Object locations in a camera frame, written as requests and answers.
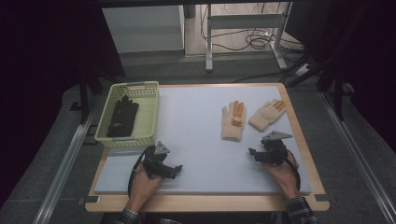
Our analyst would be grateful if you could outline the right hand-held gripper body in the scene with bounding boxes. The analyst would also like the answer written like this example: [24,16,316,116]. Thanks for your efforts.
[260,130,294,167]

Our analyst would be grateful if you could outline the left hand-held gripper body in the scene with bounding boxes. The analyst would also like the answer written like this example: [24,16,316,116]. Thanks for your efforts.
[142,140,172,180]

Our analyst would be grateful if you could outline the pale green plastic basket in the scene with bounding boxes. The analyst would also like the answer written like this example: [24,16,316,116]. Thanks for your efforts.
[93,80,161,149]

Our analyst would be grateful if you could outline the black glove white logo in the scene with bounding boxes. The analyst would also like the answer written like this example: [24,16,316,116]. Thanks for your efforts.
[106,94,140,139]

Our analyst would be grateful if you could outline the person's left hand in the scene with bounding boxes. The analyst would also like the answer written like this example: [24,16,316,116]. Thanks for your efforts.
[125,161,164,214]

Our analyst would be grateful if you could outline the person's right hand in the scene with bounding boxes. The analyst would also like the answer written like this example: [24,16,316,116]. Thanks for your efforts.
[263,153,303,202]

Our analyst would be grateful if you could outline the cream glove orange fingers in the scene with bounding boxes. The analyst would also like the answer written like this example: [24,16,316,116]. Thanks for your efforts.
[220,100,248,143]
[247,98,288,133]

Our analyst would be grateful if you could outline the grey foam mat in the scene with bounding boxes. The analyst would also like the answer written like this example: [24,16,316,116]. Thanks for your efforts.
[93,85,313,196]

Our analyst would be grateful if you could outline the black tripod legs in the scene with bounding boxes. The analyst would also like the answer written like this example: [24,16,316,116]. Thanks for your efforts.
[278,52,325,89]

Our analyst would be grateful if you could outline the black stand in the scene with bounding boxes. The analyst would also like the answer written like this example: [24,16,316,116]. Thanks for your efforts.
[316,55,356,122]
[69,73,106,125]

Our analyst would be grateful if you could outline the white cabinet panel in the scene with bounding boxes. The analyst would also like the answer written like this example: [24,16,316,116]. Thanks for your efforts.
[102,5,186,54]

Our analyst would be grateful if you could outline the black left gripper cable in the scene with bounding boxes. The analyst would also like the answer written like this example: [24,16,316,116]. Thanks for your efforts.
[126,145,155,200]

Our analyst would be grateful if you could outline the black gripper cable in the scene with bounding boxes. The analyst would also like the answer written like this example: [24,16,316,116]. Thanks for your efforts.
[126,145,155,200]
[283,149,303,191]

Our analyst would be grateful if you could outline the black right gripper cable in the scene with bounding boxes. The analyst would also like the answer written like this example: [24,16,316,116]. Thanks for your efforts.
[283,149,303,191]

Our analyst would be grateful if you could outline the black floor cable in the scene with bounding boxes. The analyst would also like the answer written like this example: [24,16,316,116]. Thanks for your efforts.
[231,70,286,84]

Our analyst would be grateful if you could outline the aluminium rail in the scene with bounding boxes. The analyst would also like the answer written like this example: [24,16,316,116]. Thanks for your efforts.
[318,91,396,224]
[32,92,102,224]

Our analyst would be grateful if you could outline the tangle of floor cables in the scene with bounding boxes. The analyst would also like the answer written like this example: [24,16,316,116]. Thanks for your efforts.
[199,3,305,53]

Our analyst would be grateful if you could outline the white metal desk frame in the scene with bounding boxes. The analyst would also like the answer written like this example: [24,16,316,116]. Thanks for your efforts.
[205,2,293,73]

